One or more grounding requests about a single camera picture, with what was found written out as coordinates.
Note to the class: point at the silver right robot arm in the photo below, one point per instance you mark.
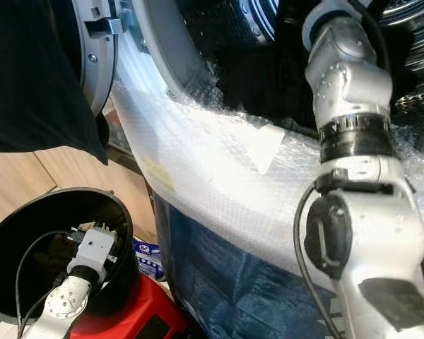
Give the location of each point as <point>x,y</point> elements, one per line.
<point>346,78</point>

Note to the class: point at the white washing machine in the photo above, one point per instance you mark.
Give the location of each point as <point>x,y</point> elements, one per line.
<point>155,49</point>

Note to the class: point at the brown garment in bucket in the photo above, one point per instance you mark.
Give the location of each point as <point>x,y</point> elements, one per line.
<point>60,254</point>

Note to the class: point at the black round laundry bucket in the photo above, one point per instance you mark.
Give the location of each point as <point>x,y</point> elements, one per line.
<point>21,226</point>

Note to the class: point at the blue white package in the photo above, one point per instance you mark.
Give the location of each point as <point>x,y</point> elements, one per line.
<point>148,258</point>

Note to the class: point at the wooden cabinet panel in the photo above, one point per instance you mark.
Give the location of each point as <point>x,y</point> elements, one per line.
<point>42,176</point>

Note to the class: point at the red plastic stool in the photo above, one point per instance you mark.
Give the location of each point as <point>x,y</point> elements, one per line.
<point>141,311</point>

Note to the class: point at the yellow sticker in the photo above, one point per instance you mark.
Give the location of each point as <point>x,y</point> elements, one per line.
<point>159,173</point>

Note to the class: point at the clear bubble wrap sheet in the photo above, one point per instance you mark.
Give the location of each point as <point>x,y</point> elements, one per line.
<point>226,191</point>

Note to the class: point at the black cloth on washer door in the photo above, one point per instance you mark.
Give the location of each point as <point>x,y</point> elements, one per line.
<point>35,70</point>

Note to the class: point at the grey round washer door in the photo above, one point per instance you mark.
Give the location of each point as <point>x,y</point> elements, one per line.
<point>99,56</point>

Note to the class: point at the white tape piece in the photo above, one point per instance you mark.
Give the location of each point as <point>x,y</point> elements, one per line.
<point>265,145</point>

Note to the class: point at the black garment in washer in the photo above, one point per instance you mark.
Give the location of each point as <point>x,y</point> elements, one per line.
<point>268,85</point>

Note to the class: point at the steel perforated washer drum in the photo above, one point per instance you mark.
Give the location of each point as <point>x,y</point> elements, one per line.
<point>254,21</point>

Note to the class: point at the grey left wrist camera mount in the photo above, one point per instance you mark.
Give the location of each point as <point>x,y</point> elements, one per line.
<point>95,251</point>

